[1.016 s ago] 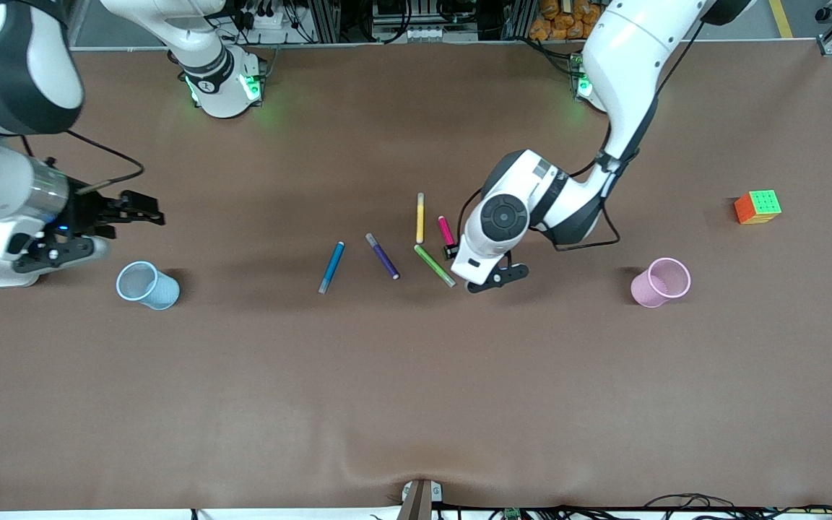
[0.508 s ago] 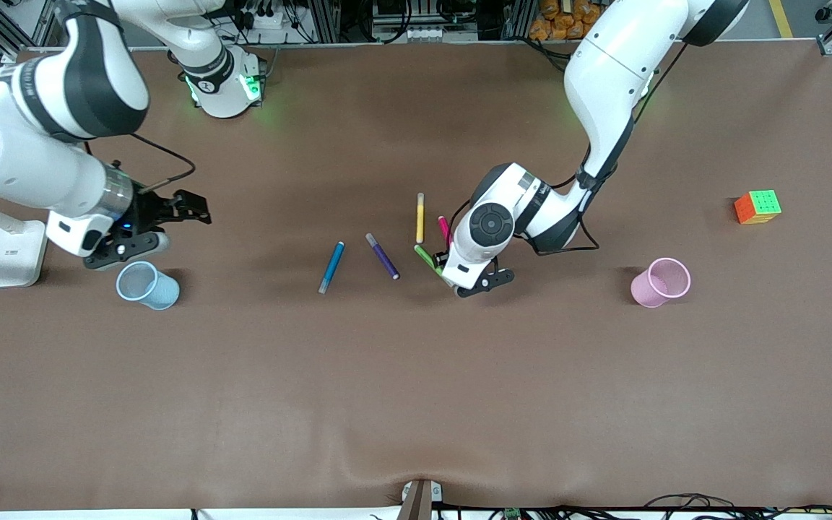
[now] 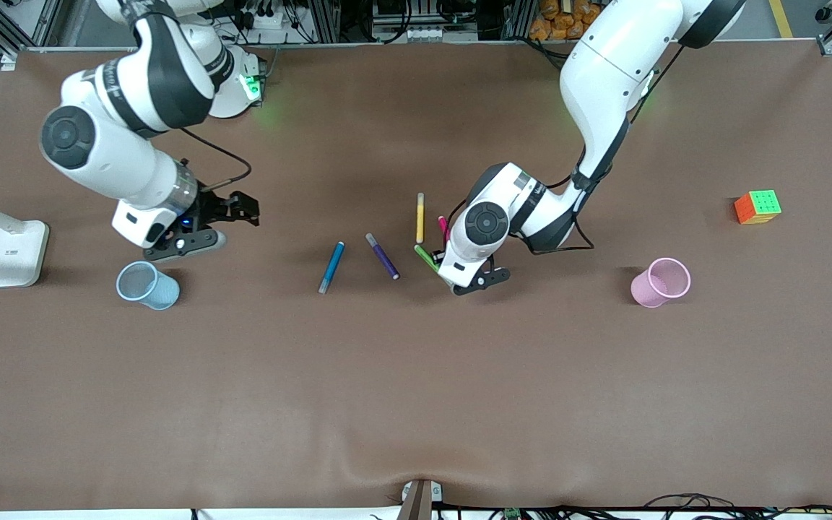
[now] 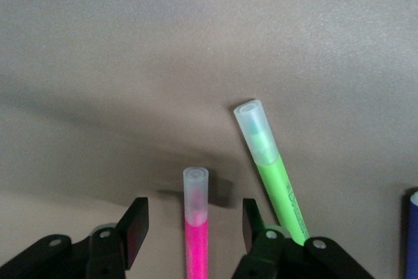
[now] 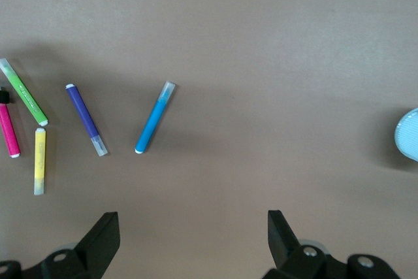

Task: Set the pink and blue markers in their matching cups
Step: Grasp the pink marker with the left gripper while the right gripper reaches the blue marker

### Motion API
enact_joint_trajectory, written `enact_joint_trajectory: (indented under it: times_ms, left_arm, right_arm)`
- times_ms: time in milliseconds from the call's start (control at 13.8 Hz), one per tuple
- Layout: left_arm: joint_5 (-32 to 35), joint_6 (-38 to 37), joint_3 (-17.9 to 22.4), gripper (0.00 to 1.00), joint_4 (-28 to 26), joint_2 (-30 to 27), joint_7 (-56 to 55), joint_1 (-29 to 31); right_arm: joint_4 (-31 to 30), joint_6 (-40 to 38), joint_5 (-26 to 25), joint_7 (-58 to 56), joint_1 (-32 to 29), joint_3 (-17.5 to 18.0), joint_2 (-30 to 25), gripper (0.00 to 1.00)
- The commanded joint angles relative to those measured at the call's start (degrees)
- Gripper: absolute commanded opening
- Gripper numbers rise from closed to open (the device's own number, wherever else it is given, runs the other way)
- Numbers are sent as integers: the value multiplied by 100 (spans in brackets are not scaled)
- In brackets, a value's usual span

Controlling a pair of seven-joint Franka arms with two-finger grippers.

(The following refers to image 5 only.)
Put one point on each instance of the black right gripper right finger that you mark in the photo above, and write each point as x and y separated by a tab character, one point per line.
287	253

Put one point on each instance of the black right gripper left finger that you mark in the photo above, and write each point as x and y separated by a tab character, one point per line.
94	253

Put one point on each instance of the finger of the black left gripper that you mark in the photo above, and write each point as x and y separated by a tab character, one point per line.
5	96

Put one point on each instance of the pink marker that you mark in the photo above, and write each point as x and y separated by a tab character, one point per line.
9	132

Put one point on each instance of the blue marker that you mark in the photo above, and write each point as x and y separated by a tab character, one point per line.
153	122

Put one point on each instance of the green marker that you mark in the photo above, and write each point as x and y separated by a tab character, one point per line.
26	96

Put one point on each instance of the yellow marker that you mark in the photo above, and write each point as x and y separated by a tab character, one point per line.
40	158

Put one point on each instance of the purple marker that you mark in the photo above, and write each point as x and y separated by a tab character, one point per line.
85	115

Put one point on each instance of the light blue mesh cup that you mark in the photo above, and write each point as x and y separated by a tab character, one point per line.
408	135

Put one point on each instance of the brown table cover sheet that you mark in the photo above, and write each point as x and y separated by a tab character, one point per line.
228	47

